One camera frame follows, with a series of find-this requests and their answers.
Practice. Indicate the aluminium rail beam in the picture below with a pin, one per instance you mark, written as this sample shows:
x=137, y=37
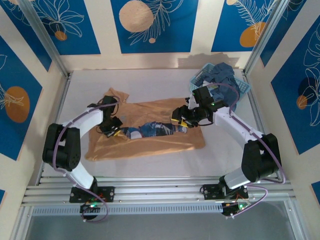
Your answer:
x=160, y=190

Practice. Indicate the aluminium side rail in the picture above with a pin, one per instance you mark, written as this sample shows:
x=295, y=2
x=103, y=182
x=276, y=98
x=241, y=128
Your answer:
x=53, y=125
x=260, y=112

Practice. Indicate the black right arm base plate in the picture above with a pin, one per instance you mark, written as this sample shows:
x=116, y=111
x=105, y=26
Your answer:
x=211, y=191

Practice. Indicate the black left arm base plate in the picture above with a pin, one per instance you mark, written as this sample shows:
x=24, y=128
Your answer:
x=107, y=193

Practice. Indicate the blue floral wall panel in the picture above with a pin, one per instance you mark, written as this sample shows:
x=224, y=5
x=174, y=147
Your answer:
x=15, y=75
x=230, y=30
x=295, y=100
x=82, y=40
x=175, y=35

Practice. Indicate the dark blue t-shirt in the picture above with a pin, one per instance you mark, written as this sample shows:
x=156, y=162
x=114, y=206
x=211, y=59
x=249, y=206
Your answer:
x=225, y=72

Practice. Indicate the tan t-shirt with print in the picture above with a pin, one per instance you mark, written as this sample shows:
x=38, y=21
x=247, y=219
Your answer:
x=150, y=147

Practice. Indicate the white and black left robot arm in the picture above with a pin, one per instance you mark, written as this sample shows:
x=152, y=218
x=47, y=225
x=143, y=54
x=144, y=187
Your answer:
x=82, y=120

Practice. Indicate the aluminium frame post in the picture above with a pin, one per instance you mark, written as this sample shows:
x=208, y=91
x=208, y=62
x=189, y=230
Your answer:
x=45, y=40
x=267, y=35

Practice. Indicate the light blue perforated plastic basket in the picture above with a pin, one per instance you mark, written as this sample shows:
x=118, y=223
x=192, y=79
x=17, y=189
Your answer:
x=243, y=87

